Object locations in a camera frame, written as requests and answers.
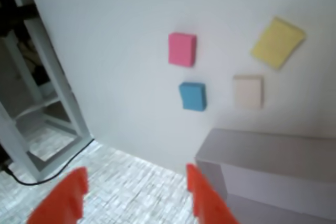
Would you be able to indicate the yellow foam cuboid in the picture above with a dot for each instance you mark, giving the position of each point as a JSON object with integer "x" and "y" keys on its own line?
{"x": 275, "y": 43}

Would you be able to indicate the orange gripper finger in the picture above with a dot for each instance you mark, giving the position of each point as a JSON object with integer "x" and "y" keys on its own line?
{"x": 65, "y": 200}
{"x": 207, "y": 203}

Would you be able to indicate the beige foam cuboid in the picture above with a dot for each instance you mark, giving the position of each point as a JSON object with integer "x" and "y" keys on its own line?
{"x": 246, "y": 91}

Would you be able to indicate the pink foam cuboid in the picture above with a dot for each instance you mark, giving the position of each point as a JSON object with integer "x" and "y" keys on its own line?
{"x": 181, "y": 49}

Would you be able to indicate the white shelf frame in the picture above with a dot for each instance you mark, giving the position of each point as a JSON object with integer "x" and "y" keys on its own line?
{"x": 68, "y": 98}

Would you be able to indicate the white cardboard box bin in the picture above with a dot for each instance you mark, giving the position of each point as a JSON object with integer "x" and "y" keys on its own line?
{"x": 275, "y": 171}

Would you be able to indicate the blue foam cuboid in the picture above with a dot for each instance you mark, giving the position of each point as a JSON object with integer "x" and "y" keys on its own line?
{"x": 193, "y": 96}

